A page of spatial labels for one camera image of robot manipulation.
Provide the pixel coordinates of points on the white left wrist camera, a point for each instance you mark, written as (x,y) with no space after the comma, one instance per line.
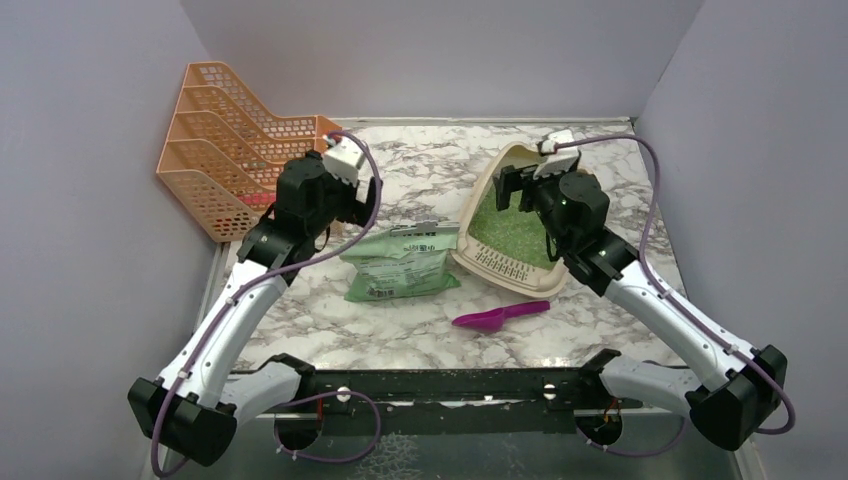
(343,159)

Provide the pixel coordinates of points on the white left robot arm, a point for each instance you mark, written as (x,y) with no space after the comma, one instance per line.
(191,411)

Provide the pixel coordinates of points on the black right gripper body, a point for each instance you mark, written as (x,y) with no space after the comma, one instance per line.
(540,195)

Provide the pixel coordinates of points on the white bag sealing clip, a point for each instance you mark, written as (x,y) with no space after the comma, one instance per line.
(424,228)

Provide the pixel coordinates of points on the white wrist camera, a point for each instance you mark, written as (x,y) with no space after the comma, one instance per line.
(555,159)
(343,159)

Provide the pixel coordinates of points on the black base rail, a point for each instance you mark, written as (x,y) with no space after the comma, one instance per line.
(449,401)

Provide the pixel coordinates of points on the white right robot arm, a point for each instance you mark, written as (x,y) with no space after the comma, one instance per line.
(727,388)

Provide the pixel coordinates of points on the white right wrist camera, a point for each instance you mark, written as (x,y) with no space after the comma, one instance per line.
(555,159)

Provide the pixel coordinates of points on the beige plastic litter box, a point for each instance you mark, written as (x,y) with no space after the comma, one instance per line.
(489,263)

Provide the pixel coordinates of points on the purple plastic litter scoop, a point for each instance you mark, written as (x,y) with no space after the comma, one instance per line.
(494,320)

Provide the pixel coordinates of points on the orange mesh file rack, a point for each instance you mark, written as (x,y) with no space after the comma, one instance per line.
(224,150)

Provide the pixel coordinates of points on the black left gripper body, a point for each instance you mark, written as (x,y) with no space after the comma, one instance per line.
(341,204)

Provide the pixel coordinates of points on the green litter pellets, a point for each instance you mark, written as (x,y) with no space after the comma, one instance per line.
(518,235)

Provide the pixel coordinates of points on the green litter bag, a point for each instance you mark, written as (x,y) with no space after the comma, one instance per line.
(392,266)

